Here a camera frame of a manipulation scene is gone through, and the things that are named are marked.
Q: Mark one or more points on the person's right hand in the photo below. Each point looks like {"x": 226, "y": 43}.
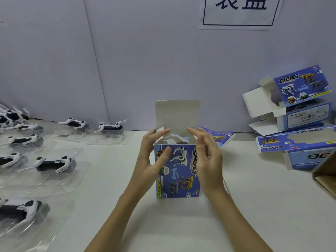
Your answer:
{"x": 210, "y": 167}

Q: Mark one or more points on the person's left hand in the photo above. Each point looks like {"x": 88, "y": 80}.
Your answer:
{"x": 145, "y": 165}

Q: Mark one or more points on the person's left thumb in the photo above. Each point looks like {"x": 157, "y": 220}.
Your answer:
{"x": 164, "y": 156}

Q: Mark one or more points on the person's right thumb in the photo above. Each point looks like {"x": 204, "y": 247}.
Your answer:
{"x": 201, "y": 148}

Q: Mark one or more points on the blue toy box with flap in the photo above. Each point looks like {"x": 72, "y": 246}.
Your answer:
{"x": 181, "y": 175}

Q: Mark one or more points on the person's right forearm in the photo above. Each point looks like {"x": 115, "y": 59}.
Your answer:
{"x": 236, "y": 223}

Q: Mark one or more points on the person's left forearm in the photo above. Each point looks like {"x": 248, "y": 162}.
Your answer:
{"x": 118, "y": 220}

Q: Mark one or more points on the flattened blue toy box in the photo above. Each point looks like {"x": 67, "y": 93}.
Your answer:
{"x": 223, "y": 137}

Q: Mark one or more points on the group of clear plastic trays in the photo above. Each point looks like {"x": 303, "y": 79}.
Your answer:
{"x": 76, "y": 182}

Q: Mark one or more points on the blue toy box lying down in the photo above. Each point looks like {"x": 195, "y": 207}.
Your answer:
{"x": 296, "y": 143}

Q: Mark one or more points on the group of toy robot dogs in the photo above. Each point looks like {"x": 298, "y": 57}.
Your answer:
{"x": 51, "y": 165}

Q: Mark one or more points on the open blue toy box white flaps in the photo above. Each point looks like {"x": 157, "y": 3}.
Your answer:
{"x": 301, "y": 86}

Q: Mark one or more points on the brown cardboard carton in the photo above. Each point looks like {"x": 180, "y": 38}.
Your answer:
{"x": 326, "y": 173}

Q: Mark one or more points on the white paper sign blue frame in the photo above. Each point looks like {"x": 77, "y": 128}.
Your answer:
{"x": 236, "y": 19}

